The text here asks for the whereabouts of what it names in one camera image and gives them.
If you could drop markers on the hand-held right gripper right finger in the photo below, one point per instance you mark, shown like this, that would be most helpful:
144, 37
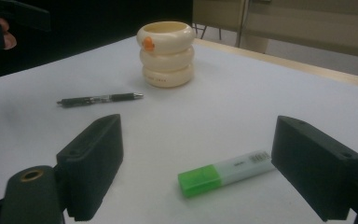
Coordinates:
317, 174

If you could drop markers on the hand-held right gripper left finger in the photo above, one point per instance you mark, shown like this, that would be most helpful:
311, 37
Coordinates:
90, 168

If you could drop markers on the black pen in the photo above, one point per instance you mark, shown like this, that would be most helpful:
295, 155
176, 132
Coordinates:
74, 101

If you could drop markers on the green highlighter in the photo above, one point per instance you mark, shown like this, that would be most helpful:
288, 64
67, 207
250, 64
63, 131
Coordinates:
202, 180

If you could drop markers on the cream ringed pen holder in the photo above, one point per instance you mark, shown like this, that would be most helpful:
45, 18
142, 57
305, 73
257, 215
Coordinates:
167, 59

